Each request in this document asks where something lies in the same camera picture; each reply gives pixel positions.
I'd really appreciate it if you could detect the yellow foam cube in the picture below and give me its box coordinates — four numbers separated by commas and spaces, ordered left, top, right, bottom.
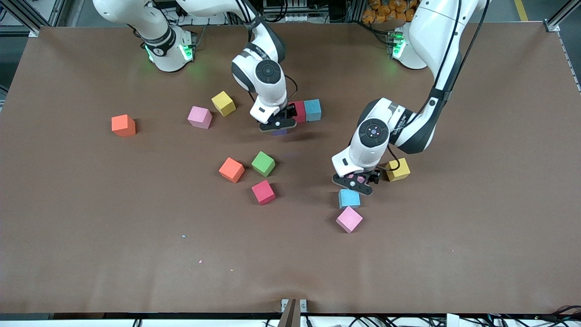
211, 91, 237, 118
386, 158, 411, 182

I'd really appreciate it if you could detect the grey metal bracket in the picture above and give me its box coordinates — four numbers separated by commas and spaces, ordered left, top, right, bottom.
281, 298, 308, 314

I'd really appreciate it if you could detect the aluminium table edge rail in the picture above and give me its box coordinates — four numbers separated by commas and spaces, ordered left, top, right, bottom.
557, 31, 581, 94

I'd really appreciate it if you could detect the brown table mat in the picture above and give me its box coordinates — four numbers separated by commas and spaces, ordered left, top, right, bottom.
0, 20, 581, 315

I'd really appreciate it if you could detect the dark camera mount post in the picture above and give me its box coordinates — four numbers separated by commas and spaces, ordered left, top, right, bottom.
277, 298, 301, 327

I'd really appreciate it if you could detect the green foam cube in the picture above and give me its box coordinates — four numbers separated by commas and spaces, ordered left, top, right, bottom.
251, 150, 276, 177

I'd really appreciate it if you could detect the blue foam cube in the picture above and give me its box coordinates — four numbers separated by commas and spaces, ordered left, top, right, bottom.
338, 189, 361, 209
304, 99, 322, 123

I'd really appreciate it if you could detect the orange plastic items pile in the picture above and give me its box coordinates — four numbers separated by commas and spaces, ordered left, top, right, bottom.
362, 0, 417, 23

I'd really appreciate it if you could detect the orange foam cube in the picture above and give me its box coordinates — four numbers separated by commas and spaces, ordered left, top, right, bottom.
111, 114, 137, 138
218, 157, 246, 184

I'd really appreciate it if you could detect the aluminium frame profile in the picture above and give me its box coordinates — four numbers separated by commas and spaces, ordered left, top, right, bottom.
0, 0, 69, 38
545, 0, 581, 32

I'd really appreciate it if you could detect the white equipment box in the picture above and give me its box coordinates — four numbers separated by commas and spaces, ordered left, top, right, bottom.
263, 0, 328, 23

